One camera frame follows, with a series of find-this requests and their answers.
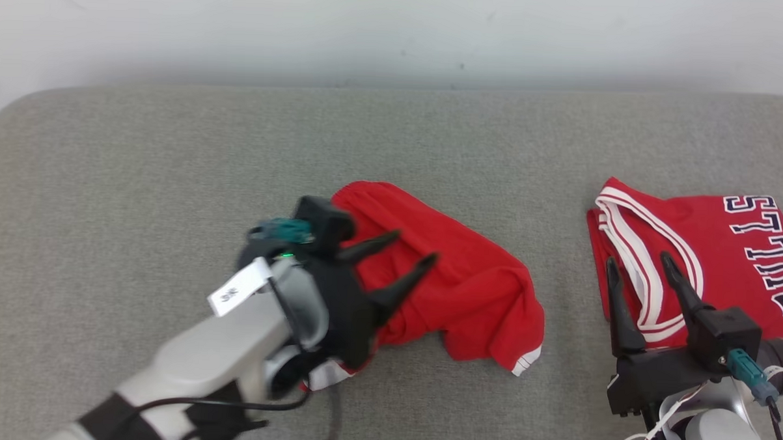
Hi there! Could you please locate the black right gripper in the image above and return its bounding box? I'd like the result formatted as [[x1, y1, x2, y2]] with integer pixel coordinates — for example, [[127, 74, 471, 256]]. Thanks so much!
[[601, 250, 730, 422]]

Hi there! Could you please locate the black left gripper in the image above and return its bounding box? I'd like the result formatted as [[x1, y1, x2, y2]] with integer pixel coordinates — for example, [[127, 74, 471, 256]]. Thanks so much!
[[233, 225, 440, 372]]

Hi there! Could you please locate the red Bulls basketball jersey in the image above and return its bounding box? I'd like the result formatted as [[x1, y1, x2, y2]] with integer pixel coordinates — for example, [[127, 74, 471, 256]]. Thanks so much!
[[581, 176, 783, 355]]

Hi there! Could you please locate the red shorts white trim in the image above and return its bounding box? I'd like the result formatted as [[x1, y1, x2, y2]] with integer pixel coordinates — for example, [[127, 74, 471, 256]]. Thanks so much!
[[301, 178, 551, 400]]

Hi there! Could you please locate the white paper tag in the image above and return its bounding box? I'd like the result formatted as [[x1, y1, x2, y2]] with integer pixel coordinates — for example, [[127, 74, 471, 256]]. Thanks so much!
[[206, 255, 275, 320]]

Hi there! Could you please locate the teal left camera connector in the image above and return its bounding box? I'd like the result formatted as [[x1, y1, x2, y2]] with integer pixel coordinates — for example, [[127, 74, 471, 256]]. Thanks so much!
[[247, 216, 314, 246]]

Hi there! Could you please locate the teal camera connector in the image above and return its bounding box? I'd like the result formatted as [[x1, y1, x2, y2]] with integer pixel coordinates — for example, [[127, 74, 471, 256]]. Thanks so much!
[[247, 216, 314, 246], [724, 348, 782, 407]]

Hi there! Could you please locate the teal right camera connector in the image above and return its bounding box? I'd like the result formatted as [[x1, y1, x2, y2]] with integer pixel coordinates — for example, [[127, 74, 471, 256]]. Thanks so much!
[[724, 348, 782, 407]]

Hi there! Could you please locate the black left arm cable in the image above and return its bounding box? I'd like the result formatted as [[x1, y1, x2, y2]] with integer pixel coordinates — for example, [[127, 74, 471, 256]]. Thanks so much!
[[118, 380, 312, 440]]

